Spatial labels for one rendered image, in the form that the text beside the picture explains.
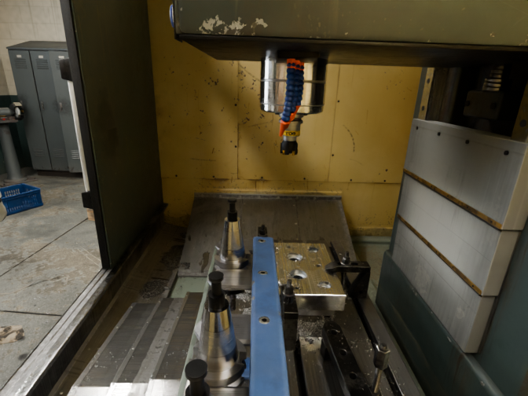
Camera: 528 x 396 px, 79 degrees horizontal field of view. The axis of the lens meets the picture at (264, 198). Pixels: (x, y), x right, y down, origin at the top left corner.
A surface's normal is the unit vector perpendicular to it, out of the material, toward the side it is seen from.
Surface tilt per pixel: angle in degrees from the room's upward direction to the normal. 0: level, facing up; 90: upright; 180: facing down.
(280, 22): 90
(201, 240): 24
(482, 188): 90
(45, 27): 90
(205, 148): 90
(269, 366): 0
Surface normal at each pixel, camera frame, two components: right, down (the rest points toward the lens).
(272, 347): 0.03, -0.94
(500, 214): -1.00, -0.03
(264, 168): 0.02, 0.34
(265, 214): 0.04, -0.72
